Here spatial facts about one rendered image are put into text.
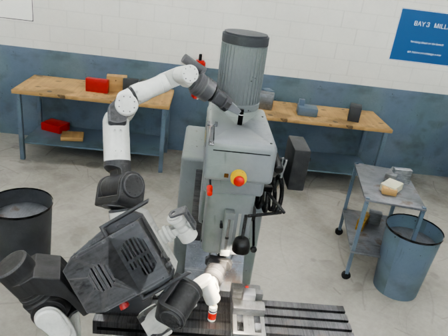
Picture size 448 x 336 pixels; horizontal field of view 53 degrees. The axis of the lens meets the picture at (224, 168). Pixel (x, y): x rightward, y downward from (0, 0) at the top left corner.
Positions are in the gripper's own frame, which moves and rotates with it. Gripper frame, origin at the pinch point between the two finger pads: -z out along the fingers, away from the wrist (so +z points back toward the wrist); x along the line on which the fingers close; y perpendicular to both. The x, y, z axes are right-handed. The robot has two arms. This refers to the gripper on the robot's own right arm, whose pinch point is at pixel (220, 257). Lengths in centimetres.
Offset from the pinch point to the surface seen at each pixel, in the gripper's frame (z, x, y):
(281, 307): -15.5, -32.4, 32.6
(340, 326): -12, -62, 32
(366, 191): -198, -89, 40
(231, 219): 12.5, -3.9, -28.7
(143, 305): 12.8, 31.2, 26.7
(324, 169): -376, -63, 100
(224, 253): 12.7, -3.1, -11.8
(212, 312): 7.2, -0.7, 26.1
